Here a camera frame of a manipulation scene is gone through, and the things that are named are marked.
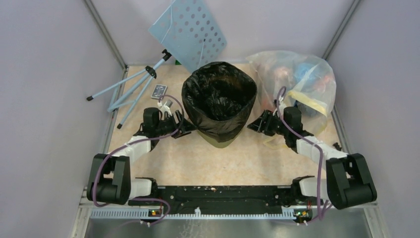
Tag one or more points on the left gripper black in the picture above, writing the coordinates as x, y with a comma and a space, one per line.
185, 126

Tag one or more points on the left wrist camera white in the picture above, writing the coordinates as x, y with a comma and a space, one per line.
165, 107

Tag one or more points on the yellow translucent trash bag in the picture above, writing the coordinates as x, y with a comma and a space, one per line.
308, 101

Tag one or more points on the light blue tripod stand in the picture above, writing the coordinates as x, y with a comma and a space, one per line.
149, 74

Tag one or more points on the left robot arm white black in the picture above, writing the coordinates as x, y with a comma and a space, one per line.
110, 180

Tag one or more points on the black trash bag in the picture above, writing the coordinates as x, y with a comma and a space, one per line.
218, 99

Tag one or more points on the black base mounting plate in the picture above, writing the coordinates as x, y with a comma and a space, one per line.
225, 200

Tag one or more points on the deck of playing cards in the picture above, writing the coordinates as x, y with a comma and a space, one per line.
158, 91

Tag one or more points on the clear trash bag with waste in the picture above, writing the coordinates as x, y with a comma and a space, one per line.
303, 73

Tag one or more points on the green mesh trash bin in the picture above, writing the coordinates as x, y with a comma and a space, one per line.
212, 139

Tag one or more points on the light blue perforated board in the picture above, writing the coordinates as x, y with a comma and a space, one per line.
188, 31

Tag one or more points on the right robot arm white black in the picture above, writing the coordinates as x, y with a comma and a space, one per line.
348, 180

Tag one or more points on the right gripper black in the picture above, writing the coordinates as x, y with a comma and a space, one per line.
260, 126

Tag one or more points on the grey slotted cable duct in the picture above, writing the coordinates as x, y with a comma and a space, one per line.
146, 214

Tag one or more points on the small black clip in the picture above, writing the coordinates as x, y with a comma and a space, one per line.
337, 146

